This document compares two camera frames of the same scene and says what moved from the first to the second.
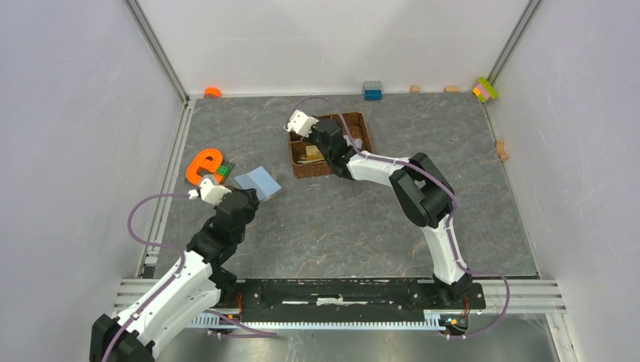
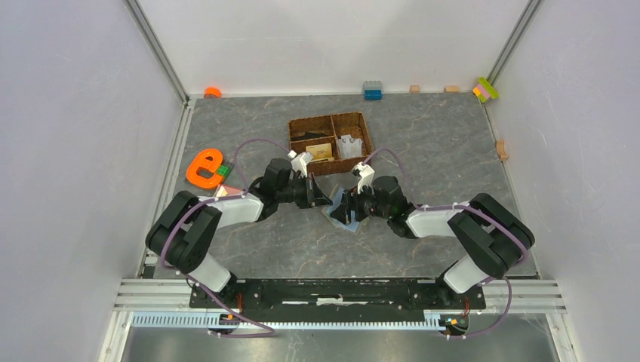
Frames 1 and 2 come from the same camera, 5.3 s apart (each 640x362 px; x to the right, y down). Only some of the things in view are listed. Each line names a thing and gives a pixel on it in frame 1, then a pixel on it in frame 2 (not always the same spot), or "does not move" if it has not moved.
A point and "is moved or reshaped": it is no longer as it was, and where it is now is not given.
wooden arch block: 500,150 does not move
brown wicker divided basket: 308,159 does not move
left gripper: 253,200 to 312,192
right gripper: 310,136 to 343,213
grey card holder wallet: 261,181 is moved or reshaped
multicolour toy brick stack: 484,90 does not move
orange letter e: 209,159 does not move
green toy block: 223,170 does not move
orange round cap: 212,92 does not move
